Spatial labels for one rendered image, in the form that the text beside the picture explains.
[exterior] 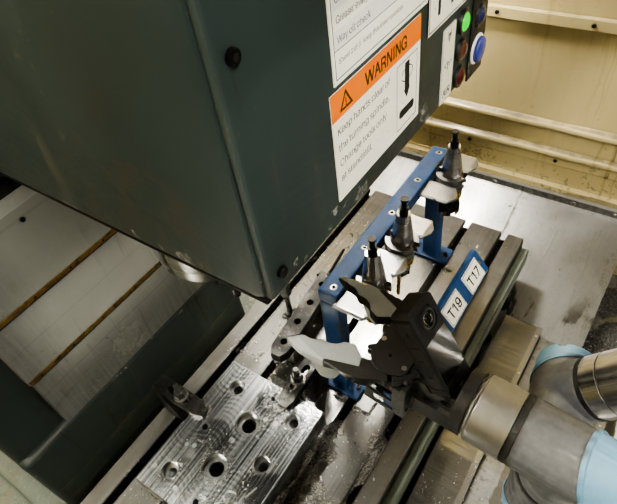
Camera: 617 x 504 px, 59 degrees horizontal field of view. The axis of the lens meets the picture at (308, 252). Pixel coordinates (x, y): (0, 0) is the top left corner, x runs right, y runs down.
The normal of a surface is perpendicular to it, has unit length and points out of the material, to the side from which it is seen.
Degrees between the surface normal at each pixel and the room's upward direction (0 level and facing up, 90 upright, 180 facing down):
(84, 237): 89
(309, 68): 90
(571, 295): 24
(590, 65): 90
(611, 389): 64
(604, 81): 90
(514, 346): 7
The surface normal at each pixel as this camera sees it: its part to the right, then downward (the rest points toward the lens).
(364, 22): 0.82, 0.34
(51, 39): -0.56, 0.65
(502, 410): -0.21, -0.52
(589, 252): -0.33, -0.36
